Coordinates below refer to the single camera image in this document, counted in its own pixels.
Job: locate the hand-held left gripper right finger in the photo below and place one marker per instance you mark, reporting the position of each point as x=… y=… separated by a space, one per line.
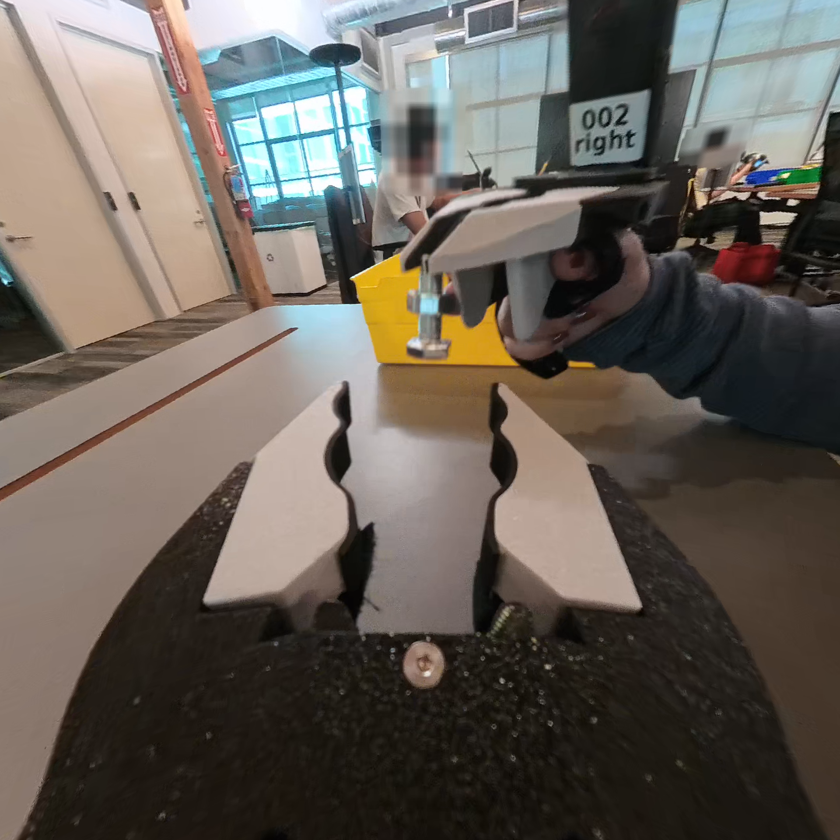
x=558 y=525

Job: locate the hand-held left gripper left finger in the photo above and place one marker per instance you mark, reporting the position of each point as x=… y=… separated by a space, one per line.
x=282 y=518

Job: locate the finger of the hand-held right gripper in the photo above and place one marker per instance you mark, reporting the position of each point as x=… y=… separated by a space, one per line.
x=518 y=229
x=453 y=210

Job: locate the steel hex nut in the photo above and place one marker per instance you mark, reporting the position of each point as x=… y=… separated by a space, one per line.
x=430 y=303

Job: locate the yellow plastic bin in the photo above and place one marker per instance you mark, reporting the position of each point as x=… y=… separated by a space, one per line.
x=394 y=328

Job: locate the steel hex bolt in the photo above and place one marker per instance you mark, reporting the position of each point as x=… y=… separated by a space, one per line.
x=430 y=348

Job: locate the person's right forearm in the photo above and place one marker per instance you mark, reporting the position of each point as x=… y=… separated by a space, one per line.
x=722 y=341

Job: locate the person's right hand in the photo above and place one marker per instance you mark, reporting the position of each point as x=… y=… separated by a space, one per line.
x=631 y=282

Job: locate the computer monitor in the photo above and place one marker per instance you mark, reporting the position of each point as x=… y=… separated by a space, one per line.
x=351 y=184

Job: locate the black office chair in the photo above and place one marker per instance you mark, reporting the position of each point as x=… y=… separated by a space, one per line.
x=344 y=249
x=817 y=216

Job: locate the ceiling air vent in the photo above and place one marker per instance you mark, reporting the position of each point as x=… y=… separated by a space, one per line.
x=491 y=19

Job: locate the white waste bin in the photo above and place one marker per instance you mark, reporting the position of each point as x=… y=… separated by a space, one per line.
x=289 y=259

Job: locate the blue plastic bin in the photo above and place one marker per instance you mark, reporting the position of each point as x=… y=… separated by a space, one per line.
x=761 y=177

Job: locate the black floor lamp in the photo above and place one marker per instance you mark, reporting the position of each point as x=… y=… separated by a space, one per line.
x=334 y=54

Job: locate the red fire extinguisher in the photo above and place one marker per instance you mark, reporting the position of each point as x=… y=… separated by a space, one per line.
x=240 y=193

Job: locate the green plastic bin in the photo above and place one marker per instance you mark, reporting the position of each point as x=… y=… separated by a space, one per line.
x=797 y=175

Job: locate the red bag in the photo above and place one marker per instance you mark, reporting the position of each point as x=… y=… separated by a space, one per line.
x=745 y=262

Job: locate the white door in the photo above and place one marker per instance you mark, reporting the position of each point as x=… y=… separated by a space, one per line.
x=59 y=197
x=151 y=184

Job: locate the silver air duct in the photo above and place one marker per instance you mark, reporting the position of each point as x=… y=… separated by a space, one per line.
x=387 y=13

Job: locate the wooden post with red signs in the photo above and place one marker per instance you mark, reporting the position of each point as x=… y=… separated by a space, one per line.
x=216 y=197

